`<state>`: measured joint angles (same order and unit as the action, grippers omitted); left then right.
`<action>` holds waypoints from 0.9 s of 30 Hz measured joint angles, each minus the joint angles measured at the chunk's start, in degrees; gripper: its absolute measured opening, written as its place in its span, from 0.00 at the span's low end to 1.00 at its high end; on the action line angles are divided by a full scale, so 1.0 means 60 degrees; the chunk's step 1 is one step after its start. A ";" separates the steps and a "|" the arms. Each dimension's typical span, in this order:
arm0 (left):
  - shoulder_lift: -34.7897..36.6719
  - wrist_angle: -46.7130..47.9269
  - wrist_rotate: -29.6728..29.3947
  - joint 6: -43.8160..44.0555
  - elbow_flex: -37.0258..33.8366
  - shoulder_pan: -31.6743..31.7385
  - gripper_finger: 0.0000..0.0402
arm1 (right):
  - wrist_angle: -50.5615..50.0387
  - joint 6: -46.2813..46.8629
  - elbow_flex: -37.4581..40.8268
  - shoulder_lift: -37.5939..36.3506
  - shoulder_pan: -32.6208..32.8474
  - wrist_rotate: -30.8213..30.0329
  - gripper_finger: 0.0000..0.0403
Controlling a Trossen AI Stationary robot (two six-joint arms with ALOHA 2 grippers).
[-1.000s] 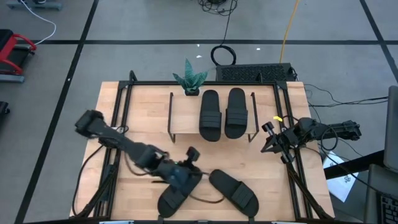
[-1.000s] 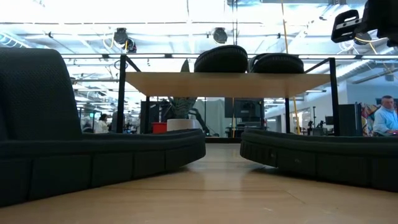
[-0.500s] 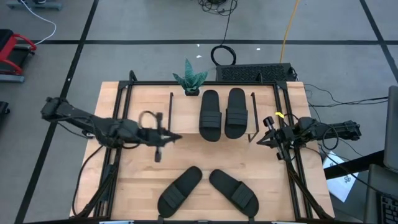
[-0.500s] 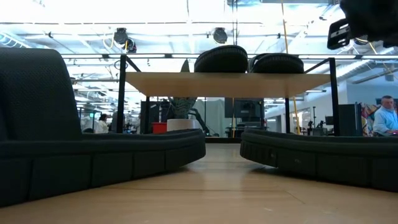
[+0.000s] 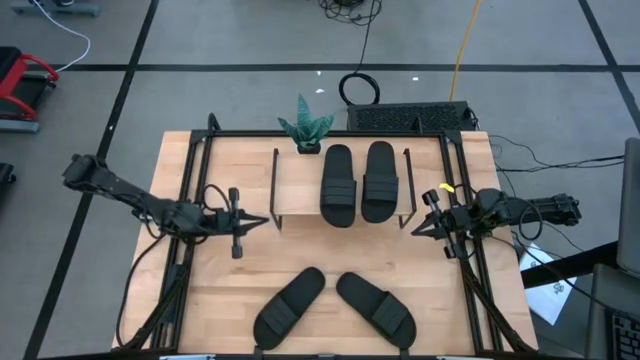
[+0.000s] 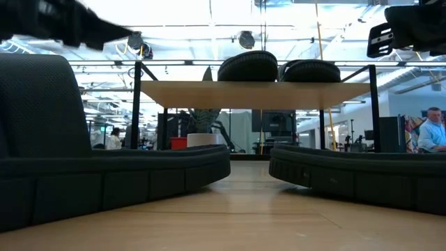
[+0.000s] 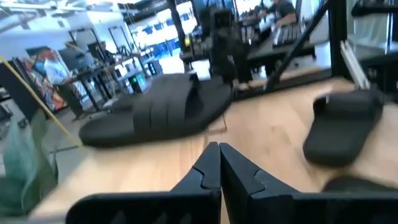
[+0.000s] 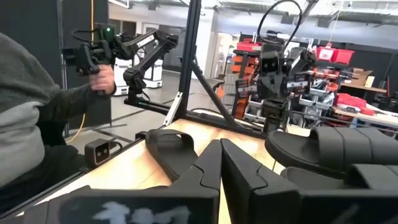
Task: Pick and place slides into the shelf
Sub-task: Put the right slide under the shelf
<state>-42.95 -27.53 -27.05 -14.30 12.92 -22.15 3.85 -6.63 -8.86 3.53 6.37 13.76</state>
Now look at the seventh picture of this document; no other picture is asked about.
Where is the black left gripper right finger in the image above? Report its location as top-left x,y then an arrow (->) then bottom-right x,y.
220,142 -> 398,224

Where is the yellow cable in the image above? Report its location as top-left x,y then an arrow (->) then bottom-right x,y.
0,55 -> 82,147

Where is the silver aluminium extrusion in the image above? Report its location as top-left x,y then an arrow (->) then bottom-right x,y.
340,40 -> 371,90

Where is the black smooth-strap slide sandal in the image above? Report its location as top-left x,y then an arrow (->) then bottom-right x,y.
303,89 -> 385,168

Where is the black rig frame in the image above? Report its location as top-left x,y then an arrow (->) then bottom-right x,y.
166,0 -> 398,102

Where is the black partition panel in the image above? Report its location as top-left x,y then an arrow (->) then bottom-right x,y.
0,60 -> 41,122

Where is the black round object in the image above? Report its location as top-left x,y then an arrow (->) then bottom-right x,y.
322,175 -> 398,194

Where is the colourful patchwork quilt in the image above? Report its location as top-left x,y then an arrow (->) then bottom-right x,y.
26,46 -> 74,111

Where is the green snake plant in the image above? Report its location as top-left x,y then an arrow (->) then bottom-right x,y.
0,108 -> 59,217

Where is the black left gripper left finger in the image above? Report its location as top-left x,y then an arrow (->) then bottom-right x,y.
65,142 -> 222,224

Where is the grey desk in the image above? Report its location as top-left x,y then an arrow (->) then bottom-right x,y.
248,27 -> 331,60

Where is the person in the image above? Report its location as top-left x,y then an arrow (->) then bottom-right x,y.
98,40 -> 118,65
257,0 -> 298,30

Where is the black computer keyboard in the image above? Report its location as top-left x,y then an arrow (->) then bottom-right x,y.
272,24 -> 307,47

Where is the black ribbed-strap slide sandal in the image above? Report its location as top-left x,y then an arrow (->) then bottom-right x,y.
78,73 -> 234,149

